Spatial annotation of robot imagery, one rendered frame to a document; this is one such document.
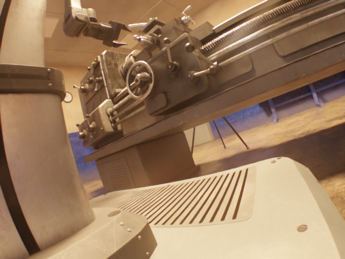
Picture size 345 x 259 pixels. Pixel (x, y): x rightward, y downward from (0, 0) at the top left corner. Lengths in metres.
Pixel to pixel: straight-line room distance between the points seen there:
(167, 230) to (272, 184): 0.13
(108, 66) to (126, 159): 0.82
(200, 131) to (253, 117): 1.46
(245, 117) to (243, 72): 3.35
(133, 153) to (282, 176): 1.14
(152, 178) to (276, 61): 1.06
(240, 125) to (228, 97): 3.55
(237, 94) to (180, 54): 0.34
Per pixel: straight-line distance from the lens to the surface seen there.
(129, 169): 1.38
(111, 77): 1.56
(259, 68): 0.88
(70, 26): 0.63
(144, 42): 0.83
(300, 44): 0.90
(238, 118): 4.25
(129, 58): 1.55
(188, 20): 1.13
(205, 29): 0.98
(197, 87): 0.78
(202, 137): 4.65
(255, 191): 0.21
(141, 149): 1.25
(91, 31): 0.66
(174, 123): 0.85
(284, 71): 0.69
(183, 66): 0.83
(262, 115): 4.13
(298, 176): 0.22
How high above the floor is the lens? 0.35
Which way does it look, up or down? 3 degrees up
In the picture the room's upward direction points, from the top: 19 degrees counter-clockwise
